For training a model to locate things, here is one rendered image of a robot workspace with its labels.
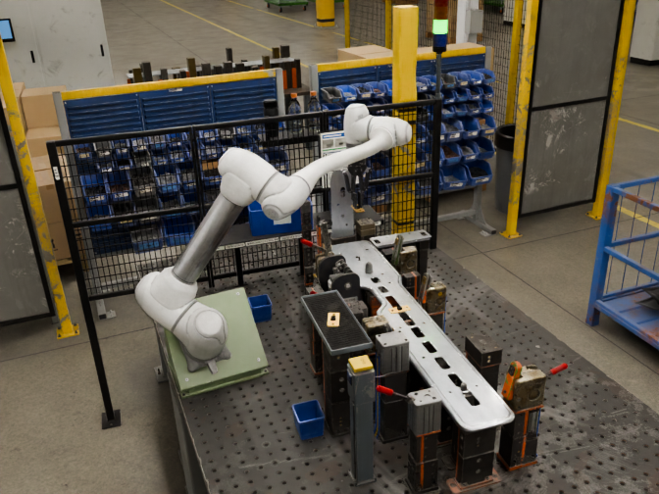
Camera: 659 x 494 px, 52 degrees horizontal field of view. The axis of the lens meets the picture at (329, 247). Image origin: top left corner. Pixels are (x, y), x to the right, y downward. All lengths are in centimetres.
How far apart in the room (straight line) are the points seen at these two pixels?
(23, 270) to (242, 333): 210
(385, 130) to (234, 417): 124
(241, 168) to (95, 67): 681
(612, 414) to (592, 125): 357
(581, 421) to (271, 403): 115
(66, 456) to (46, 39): 617
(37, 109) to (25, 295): 272
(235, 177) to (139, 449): 177
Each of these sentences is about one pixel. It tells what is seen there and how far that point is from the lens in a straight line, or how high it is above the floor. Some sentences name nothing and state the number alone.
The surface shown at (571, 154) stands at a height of 61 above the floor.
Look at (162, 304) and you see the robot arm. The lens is 259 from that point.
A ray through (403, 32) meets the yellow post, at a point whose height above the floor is 188.
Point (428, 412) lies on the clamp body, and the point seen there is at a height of 103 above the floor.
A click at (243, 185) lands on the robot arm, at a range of 237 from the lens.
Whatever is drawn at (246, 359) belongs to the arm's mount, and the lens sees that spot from 279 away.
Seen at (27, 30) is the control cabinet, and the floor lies 139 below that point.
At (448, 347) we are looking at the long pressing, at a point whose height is 100.
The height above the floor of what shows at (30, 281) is 41.
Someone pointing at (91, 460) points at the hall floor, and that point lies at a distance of 370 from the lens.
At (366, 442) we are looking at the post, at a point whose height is 87.
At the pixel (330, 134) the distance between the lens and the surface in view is 336.
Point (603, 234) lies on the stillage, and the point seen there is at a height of 64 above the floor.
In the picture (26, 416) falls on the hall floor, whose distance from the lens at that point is 412.
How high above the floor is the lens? 235
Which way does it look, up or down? 25 degrees down
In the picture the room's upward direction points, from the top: 2 degrees counter-clockwise
